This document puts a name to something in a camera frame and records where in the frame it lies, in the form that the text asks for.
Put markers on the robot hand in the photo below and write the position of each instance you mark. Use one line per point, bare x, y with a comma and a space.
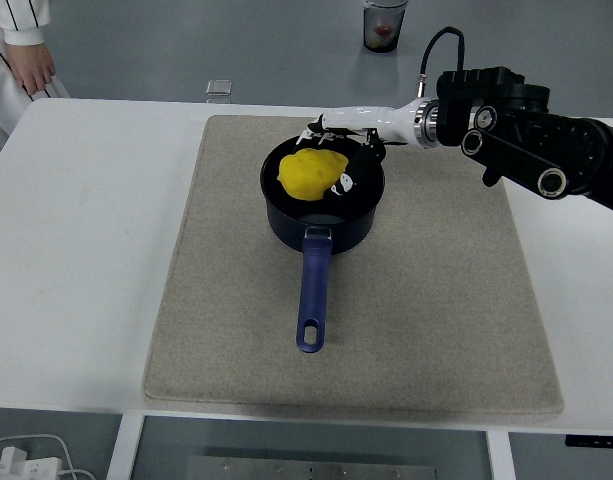
381, 120

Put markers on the yellow potato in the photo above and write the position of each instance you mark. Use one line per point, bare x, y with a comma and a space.
308, 172

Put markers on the black cup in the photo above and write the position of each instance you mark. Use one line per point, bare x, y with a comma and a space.
383, 25

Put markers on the small clear square box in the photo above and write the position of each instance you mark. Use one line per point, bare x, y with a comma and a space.
219, 87

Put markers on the beige table mat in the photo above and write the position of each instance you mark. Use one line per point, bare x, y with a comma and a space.
386, 325

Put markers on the person's hand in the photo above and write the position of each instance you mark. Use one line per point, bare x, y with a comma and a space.
33, 67

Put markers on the grey metal plate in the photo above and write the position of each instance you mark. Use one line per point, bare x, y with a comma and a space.
311, 469

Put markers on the white table leg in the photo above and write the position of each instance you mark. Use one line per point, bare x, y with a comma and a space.
501, 457
123, 450

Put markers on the black table control panel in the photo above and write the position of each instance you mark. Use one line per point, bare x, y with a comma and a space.
596, 440

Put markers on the white power strip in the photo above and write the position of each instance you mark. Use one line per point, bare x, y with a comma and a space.
31, 467

